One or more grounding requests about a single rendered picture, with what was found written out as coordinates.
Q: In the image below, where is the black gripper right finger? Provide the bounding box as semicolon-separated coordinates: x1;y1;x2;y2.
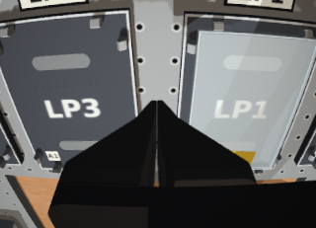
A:
157;100;257;187

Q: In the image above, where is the pale grey plate lid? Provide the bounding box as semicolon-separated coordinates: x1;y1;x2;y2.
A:
188;28;316;170

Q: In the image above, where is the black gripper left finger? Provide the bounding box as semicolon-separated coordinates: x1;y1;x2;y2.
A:
56;101;157;187

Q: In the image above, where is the grey perforated base plate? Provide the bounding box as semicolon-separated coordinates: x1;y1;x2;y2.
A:
0;0;316;228

